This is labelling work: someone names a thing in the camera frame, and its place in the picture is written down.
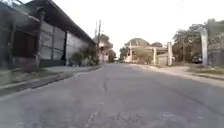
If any tall pale concrete pillar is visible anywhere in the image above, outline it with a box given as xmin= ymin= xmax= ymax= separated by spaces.
xmin=200 ymin=27 xmax=209 ymax=67

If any group of trees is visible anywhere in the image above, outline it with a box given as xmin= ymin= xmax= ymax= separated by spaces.
xmin=172 ymin=18 xmax=224 ymax=64

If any pale house with pillars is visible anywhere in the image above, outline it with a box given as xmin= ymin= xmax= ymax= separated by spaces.
xmin=123 ymin=37 xmax=174 ymax=66

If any utility pole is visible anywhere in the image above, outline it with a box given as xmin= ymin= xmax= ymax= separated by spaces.
xmin=94 ymin=19 xmax=103 ymax=65

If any dark warehouse building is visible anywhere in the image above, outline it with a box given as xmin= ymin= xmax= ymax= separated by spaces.
xmin=0 ymin=0 xmax=97 ymax=70

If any grey asphalt road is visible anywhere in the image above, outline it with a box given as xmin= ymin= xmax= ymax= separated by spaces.
xmin=0 ymin=63 xmax=224 ymax=128

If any concrete sidewalk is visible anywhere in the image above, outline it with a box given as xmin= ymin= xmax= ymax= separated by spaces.
xmin=0 ymin=63 xmax=105 ymax=98

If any bush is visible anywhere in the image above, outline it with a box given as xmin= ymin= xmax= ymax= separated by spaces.
xmin=70 ymin=46 xmax=99 ymax=67

